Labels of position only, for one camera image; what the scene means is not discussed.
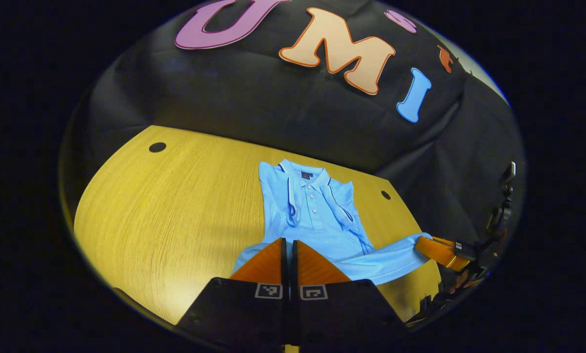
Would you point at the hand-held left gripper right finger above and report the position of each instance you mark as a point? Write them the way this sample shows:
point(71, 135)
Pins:
point(342, 309)

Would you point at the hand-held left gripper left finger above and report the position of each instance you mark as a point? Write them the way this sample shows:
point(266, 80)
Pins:
point(243, 309)

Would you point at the light blue T-shirt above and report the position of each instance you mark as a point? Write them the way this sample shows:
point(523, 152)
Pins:
point(317, 215)

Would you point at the black backdrop cloth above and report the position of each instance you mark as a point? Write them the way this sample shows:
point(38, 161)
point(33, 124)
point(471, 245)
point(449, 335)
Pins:
point(283, 98)

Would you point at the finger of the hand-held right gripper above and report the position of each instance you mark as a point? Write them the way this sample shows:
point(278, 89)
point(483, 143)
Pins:
point(435, 251)

